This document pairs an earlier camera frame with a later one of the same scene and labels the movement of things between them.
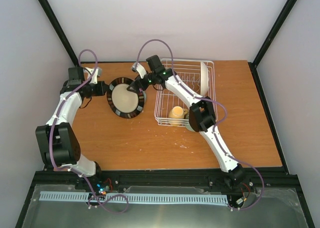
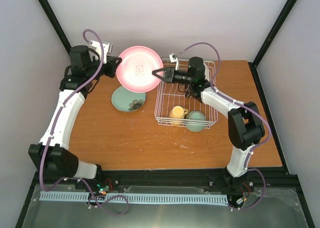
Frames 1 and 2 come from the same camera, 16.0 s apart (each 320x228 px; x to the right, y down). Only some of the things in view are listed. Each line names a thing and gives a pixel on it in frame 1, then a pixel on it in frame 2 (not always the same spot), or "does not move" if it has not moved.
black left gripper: x=101 y=91 to x=111 y=65
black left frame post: x=53 y=20 does not move
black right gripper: x=139 y=82 to x=168 y=74
